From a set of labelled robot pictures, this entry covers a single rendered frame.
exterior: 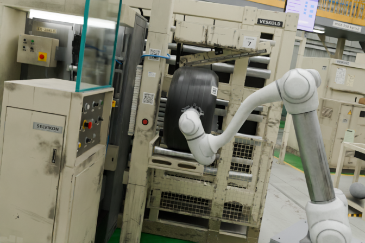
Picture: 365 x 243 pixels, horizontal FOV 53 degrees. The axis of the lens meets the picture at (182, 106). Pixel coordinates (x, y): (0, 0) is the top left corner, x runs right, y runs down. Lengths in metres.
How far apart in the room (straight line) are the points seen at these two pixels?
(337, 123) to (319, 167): 5.24
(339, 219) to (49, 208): 1.34
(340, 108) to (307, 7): 1.79
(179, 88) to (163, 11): 0.53
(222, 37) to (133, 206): 1.34
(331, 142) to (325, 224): 5.28
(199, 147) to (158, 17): 0.98
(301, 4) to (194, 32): 4.03
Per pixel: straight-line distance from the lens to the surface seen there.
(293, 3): 6.44
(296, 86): 1.47
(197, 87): 2.23
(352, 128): 7.01
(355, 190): 5.11
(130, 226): 2.68
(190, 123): 1.75
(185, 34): 2.66
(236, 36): 2.65
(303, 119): 1.53
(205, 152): 1.83
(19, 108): 1.97
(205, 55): 2.78
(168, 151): 2.38
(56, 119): 1.87
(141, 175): 2.53
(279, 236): 1.93
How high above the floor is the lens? 1.48
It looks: 7 degrees down
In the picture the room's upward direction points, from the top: 9 degrees clockwise
